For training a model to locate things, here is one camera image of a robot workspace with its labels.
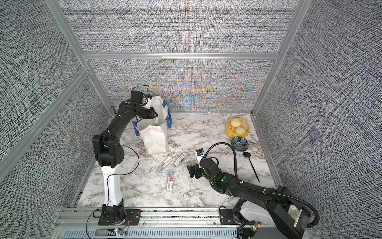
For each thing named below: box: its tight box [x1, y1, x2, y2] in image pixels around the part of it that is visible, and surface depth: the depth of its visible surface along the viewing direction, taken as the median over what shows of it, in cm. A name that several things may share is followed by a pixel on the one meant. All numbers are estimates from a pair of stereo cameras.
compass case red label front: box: [166, 169, 175, 192], surface depth 85 cm
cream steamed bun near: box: [234, 125, 247, 134], surface depth 104 cm
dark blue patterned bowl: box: [231, 136, 250, 152], surface depth 100 cm
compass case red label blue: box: [155, 156, 173, 174], surface depth 92 cm
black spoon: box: [242, 151, 261, 183], surface depth 96 cm
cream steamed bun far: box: [230, 118, 242, 128], surface depth 107 cm
